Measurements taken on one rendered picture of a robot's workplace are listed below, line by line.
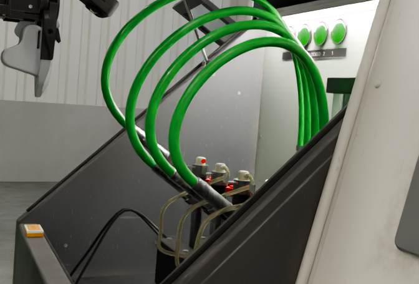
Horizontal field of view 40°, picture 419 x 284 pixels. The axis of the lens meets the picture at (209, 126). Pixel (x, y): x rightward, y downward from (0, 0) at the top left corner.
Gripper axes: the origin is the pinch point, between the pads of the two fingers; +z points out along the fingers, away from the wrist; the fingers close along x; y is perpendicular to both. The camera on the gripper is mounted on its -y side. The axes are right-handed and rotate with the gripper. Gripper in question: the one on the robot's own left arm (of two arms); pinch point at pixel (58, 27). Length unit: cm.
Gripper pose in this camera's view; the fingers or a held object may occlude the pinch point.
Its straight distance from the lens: 96.2
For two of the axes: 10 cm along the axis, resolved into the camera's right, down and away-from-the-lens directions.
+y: -7.2, 6.3, -2.7
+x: 2.2, -1.5, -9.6
